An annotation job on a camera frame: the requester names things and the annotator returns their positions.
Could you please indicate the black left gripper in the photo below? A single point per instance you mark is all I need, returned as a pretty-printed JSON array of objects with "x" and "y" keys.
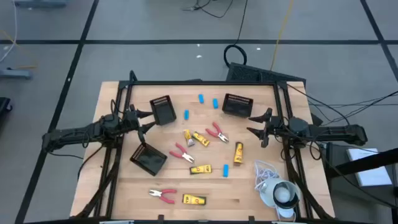
[{"x": 130, "y": 121}]

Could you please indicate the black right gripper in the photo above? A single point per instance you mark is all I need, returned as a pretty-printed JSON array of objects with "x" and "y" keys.
[{"x": 276, "y": 127}]

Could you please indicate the black slotted plastic basket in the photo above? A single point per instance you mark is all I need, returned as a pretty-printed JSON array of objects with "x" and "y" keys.
[
  {"x": 148, "y": 159},
  {"x": 237, "y": 106},
  {"x": 163, "y": 112}
]

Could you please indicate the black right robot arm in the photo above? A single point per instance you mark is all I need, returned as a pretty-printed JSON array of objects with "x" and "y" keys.
[{"x": 326, "y": 132}]

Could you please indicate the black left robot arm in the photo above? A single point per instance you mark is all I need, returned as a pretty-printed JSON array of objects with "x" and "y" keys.
[{"x": 77, "y": 133}]

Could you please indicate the black perforated computer case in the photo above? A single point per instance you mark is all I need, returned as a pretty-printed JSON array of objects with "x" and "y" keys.
[{"x": 245, "y": 74}]

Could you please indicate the white desk lamp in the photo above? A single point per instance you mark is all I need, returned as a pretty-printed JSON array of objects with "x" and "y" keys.
[{"x": 283, "y": 194}]

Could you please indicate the black box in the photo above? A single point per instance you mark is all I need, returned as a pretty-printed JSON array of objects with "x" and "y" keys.
[{"x": 337, "y": 155}]

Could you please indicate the black beam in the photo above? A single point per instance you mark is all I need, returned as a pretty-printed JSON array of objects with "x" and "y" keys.
[{"x": 360, "y": 163}]

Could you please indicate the white booklet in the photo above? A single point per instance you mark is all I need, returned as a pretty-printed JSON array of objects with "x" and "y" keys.
[{"x": 371, "y": 177}]

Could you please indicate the grey desk foot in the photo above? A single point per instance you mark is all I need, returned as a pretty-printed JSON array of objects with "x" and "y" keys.
[
  {"x": 40, "y": 3},
  {"x": 15, "y": 74}
]

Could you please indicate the black object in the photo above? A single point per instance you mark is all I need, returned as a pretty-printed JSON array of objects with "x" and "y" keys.
[{"x": 3, "y": 105}]

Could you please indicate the black aluminium rig frame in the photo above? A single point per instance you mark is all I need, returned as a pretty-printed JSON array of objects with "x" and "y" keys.
[{"x": 202, "y": 83}]

